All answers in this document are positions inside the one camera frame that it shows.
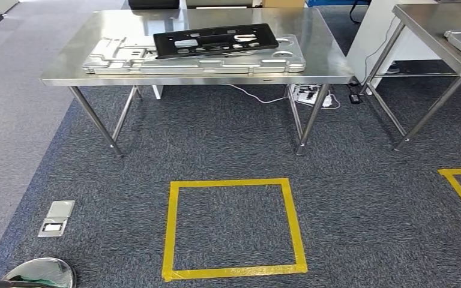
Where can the black plastic panel part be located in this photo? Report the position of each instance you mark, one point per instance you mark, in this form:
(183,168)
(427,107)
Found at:
(167,41)

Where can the person's foot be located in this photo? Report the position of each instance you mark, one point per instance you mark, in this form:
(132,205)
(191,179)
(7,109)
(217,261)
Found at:
(392,68)

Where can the chrome stanchion post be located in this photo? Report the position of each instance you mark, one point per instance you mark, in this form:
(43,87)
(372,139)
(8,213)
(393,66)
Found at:
(43,272)

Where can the black power adapter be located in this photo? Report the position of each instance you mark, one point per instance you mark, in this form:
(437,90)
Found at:
(354,96)

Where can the steel workbench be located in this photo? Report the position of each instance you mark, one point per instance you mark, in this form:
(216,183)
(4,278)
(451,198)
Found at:
(214,16)
(425,20)

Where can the metal floor outlet plate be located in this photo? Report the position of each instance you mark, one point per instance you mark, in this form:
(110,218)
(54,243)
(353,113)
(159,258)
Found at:
(57,216)

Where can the black zip case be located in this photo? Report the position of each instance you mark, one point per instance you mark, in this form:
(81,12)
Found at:
(153,4)

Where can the white cabinet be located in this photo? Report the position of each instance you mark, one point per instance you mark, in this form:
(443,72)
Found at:
(373,31)

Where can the black bag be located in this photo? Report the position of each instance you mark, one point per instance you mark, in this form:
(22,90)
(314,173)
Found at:
(351,14)

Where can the white power strip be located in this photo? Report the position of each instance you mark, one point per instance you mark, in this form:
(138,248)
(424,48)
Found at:
(306,94)

